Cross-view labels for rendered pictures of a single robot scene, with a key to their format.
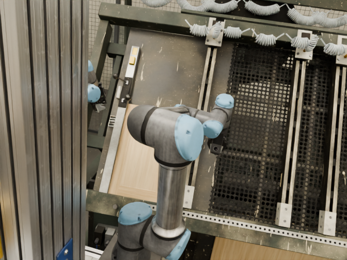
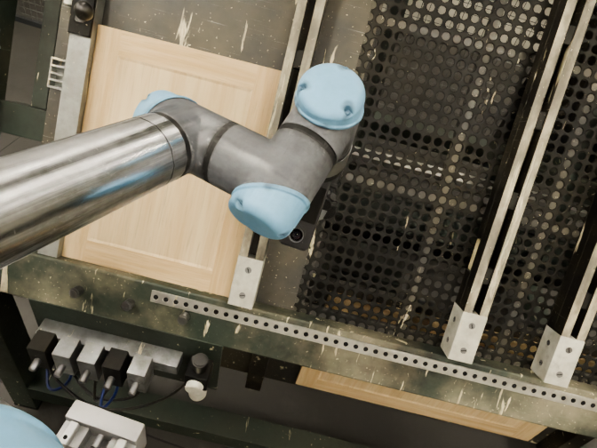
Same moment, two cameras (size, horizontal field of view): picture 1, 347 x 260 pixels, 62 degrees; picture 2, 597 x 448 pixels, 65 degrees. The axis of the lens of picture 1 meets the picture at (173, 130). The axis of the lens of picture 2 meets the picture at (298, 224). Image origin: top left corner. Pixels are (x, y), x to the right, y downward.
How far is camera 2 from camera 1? 72 cm
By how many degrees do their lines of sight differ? 22
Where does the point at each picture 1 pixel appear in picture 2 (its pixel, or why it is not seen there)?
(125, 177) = (101, 222)
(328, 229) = (556, 373)
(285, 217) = (465, 344)
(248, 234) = (376, 368)
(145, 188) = (149, 251)
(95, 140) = (24, 119)
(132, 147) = not seen: hidden behind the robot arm
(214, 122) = (273, 191)
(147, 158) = not seen: hidden behind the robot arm
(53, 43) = not seen: outside the picture
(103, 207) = (50, 289)
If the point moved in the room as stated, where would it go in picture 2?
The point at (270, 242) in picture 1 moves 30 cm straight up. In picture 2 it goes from (422, 386) to (475, 320)
